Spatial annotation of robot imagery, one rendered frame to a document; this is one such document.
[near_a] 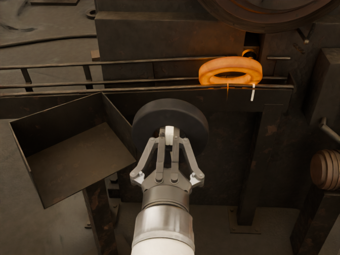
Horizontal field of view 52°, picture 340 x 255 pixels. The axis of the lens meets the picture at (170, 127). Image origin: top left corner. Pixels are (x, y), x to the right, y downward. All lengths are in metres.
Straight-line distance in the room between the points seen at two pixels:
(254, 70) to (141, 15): 0.37
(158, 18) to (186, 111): 0.48
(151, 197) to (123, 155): 0.44
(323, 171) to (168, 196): 0.71
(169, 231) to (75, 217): 1.16
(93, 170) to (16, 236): 0.76
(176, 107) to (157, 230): 0.24
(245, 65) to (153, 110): 0.40
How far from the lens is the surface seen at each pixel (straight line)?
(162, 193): 0.53
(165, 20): 1.06
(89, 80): 1.18
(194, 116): 0.64
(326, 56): 1.11
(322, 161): 1.17
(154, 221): 0.50
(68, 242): 1.56
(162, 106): 0.64
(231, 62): 0.96
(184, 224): 0.51
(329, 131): 1.16
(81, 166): 0.97
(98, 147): 1.01
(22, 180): 1.85
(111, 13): 1.12
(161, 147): 0.63
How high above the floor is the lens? 1.28
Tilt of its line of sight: 40 degrees down
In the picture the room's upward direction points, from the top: straight up
